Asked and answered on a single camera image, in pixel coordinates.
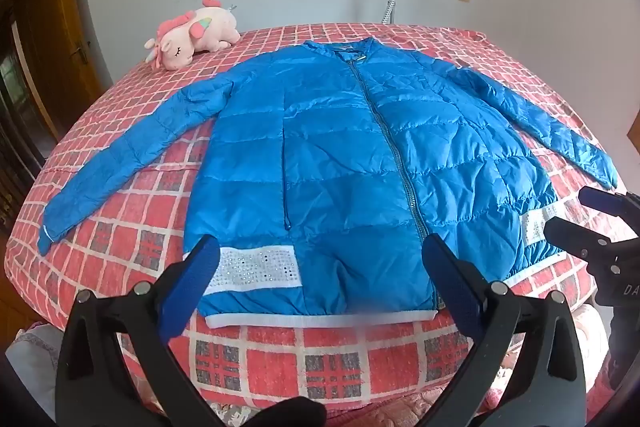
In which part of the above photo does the blue puffer jacket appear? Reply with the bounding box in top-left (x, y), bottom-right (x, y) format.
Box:
top-left (37, 38), bottom-right (618, 327)

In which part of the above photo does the pink unicorn plush toy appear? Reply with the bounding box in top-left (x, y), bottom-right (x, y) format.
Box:
top-left (145, 0), bottom-right (242, 72)

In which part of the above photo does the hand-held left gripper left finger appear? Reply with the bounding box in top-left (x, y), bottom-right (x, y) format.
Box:
top-left (56, 234), bottom-right (236, 427)

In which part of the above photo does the wooden door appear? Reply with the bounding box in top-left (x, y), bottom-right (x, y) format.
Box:
top-left (15, 0), bottom-right (103, 142)

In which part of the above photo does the pink lace bed sheet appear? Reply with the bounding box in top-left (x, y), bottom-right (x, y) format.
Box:
top-left (5, 304), bottom-right (616, 427)

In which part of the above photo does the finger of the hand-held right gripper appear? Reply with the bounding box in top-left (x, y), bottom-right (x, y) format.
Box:
top-left (580, 187), bottom-right (640, 238)
top-left (543, 217), bottom-right (618, 266)

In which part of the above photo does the red plaid bed blanket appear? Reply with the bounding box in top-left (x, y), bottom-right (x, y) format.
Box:
top-left (5, 23), bottom-right (640, 413)

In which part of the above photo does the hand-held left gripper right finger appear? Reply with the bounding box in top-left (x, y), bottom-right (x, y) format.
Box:
top-left (415, 233), bottom-right (587, 427)

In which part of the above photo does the dark cloth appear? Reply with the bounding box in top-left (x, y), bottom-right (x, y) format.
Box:
top-left (240, 397), bottom-right (328, 427)

